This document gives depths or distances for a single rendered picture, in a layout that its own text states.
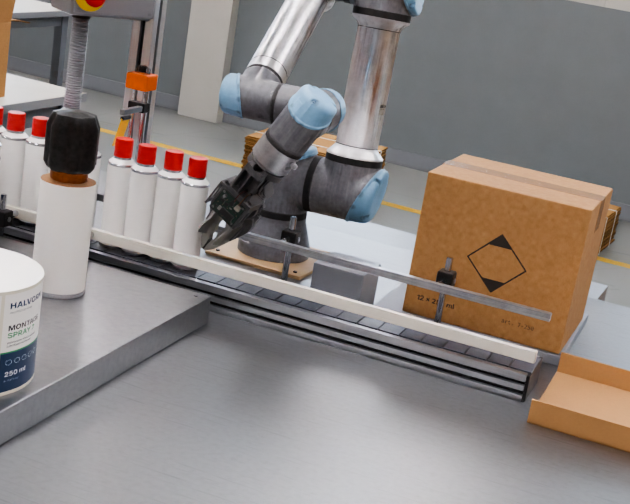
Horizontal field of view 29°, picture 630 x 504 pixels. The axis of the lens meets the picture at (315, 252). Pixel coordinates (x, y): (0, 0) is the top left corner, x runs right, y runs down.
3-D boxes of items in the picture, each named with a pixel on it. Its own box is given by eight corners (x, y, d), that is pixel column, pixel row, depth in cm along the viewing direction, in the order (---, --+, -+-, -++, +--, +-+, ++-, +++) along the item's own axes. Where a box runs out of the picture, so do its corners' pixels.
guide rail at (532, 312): (7, 176, 234) (7, 169, 234) (10, 175, 235) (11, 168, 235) (549, 321, 201) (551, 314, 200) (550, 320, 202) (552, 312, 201)
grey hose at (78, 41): (57, 116, 233) (68, 7, 227) (67, 114, 236) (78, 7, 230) (73, 120, 232) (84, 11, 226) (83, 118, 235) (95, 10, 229)
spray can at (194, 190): (166, 267, 218) (180, 157, 212) (175, 259, 223) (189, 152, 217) (193, 273, 217) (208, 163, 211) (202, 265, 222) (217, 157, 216)
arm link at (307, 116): (346, 108, 206) (332, 115, 198) (308, 155, 210) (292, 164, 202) (312, 77, 206) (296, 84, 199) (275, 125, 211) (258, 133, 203)
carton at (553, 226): (401, 310, 225) (427, 170, 217) (437, 281, 247) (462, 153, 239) (559, 355, 215) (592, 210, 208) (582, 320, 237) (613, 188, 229)
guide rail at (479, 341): (-19, 209, 229) (-18, 199, 228) (-15, 208, 230) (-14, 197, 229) (533, 364, 195) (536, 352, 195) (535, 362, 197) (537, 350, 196)
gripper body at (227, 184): (200, 203, 209) (240, 152, 204) (222, 195, 217) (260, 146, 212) (232, 233, 208) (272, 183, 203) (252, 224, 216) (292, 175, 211)
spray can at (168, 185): (141, 256, 222) (154, 148, 216) (161, 252, 226) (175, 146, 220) (160, 264, 219) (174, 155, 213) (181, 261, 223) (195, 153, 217)
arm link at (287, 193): (262, 195, 257) (272, 133, 253) (322, 208, 254) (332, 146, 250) (242, 205, 246) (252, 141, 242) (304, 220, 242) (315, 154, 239)
